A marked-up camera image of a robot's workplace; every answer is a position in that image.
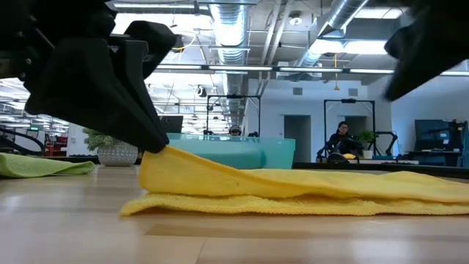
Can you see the teal translucent plastic bin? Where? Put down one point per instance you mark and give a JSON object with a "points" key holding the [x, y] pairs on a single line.
{"points": [[278, 154]]}

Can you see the grey door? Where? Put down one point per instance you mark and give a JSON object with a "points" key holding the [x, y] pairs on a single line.
{"points": [[297, 135]]}

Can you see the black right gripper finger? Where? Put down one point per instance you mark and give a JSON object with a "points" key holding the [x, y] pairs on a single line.
{"points": [[428, 55]]}

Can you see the black background rig frame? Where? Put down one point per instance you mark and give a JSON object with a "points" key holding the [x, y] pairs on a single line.
{"points": [[348, 100]]}

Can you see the lime green microfiber towel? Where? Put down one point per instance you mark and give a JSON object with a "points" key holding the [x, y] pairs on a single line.
{"points": [[36, 166]]}

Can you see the artificial plant in white pot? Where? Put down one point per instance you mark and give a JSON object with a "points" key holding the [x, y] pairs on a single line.
{"points": [[117, 155]]}

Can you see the person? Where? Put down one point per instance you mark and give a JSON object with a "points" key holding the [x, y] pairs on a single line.
{"points": [[342, 139], [235, 130]]}

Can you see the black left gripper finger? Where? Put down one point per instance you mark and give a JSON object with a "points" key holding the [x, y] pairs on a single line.
{"points": [[154, 40], [95, 95]]}

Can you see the small background potted plant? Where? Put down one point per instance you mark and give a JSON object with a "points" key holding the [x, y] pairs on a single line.
{"points": [[365, 136]]}

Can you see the yellow microfiber towel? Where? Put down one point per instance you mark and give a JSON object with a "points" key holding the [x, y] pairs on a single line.
{"points": [[256, 190]]}

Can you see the black computer monitor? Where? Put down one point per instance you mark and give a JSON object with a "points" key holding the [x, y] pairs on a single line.
{"points": [[174, 124], [432, 132]]}

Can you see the black ceiling-hung overhead camera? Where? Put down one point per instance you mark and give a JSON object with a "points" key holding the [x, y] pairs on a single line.
{"points": [[180, 42]]}

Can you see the black background robot arm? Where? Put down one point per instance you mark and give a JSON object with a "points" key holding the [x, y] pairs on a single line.
{"points": [[392, 139]]}

